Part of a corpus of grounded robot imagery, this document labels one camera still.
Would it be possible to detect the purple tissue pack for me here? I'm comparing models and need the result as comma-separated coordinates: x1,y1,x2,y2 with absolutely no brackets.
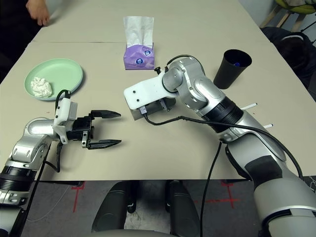
122,16,156,71

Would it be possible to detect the bystander in black clothes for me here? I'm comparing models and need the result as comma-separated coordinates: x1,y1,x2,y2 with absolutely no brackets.
0,0,41,75

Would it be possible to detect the dark grey robot left leg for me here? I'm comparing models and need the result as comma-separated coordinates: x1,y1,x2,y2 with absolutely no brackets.
91,181,134,234

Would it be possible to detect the beige cushion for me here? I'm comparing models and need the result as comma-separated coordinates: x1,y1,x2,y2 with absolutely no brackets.
283,0,314,7

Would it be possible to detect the light green plate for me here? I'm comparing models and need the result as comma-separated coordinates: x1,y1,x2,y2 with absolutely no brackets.
24,58,84,101

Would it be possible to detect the grey glasses case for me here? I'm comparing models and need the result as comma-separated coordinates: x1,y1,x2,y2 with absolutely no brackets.
131,97,176,121

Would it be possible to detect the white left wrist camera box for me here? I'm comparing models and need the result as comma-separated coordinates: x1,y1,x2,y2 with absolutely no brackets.
52,97,79,145

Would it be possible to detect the red floor tape cross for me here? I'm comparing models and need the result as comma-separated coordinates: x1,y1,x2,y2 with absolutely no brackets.
195,181,241,210

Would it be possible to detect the white tissue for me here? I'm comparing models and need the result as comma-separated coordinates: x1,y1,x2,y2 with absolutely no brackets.
30,77,53,97

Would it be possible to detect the bystander bare hand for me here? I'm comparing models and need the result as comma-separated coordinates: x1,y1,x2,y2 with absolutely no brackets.
26,0,50,27

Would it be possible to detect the red floor tape mark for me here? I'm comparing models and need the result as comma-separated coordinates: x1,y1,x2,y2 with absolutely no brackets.
71,182,86,213

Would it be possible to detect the black table foot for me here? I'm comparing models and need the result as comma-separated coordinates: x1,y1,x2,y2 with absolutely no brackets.
41,181,83,188

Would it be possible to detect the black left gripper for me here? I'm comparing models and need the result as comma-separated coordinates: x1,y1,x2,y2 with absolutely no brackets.
66,110,122,151

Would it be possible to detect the dark grey robot leg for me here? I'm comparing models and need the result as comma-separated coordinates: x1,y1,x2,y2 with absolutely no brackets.
91,181,134,234
169,180,203,237

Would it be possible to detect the dark grey robot right leg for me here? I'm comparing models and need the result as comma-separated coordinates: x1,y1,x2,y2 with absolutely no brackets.
169,180,203,237

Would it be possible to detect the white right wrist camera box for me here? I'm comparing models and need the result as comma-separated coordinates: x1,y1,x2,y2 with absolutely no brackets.
123,74,179,111

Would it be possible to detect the thin white floor cable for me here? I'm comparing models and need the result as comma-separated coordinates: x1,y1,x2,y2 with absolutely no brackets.
27,185,72,222

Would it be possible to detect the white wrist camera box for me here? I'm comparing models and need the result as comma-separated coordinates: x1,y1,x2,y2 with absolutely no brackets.
123,74,179,111
52,97,79,145

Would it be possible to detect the light blue plate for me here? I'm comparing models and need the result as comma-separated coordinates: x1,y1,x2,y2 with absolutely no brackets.
32,71,84,102

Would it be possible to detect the black cup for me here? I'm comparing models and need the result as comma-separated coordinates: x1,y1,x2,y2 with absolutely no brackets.
213,49,253,90

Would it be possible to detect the green stool with wooden legs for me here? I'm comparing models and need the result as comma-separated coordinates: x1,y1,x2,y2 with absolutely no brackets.
260,0,316,32

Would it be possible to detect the black tripod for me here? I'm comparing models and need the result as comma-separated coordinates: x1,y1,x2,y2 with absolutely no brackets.
300,21,316,33

